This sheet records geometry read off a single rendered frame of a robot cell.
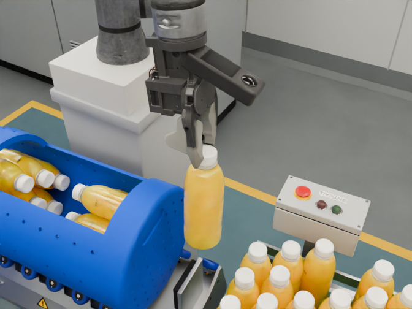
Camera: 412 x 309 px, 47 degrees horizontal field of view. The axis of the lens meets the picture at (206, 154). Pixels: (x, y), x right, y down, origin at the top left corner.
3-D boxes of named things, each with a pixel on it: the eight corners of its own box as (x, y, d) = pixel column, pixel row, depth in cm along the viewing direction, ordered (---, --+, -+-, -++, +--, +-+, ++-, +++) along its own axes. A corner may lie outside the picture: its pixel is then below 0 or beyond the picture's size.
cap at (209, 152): (215, 151, 79) (216, 143, 78) (217, 165, 76) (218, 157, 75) (192, 152, 79) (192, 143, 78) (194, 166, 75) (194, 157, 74)
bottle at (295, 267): (284, 318, 109) (293, 271, 97) (260, 299, 113) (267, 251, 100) (302, 300, 113) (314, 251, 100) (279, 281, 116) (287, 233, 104)
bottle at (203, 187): (219, 223, 91) (224, 144, 80) (222, 251, 85) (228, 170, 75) (183, 225, 91) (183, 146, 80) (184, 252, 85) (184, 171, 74)
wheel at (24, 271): (27, 256, 113) (21, 258, 111) (42, 263, 111) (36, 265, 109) (23, 274, 113) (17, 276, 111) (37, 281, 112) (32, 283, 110)
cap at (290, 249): (292, 262, 98) (293, 257, 97) (278, 252, 101) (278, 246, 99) (303, 252, 101) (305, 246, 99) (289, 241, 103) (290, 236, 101)
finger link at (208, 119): (190, 138, 83) (180, 95, 77) (221, 143, 81) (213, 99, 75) (183, 149, 81) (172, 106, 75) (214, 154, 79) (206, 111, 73)
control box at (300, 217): (284, 202, 123) (289, 173, 116) (362, 228, 116) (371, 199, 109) (271, 228, 116) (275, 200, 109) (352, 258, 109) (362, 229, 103)
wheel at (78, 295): (78, 280, 108) (72, 282, 106) (94, 288, 106) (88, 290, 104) (73, 298, 108) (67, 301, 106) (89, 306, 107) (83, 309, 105)
